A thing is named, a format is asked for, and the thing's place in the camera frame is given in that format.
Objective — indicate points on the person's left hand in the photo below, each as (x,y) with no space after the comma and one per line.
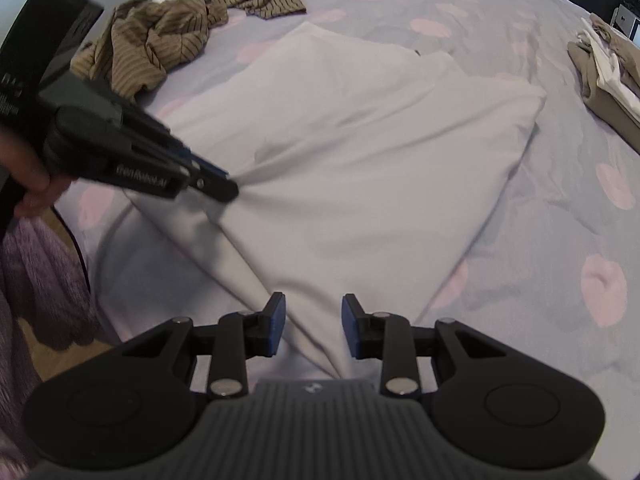
(35,192)

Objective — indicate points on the white shirt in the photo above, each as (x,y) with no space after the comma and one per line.
(350,160)

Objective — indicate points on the bed with pink dotted sheet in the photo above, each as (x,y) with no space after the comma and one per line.
(525,220)

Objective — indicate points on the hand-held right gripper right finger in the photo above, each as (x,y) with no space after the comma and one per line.
(352,327)

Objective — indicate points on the white drawer unit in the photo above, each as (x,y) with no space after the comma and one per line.
(627,22)

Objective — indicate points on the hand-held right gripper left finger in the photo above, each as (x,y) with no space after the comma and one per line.
(275,325)

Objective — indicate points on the purple fuzzy garment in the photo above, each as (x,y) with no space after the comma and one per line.
(40,280)

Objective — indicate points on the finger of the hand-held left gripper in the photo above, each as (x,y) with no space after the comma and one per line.
(175,147)
(217,190)

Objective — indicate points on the pile of folded clothes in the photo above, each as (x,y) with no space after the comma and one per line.
(607,80)

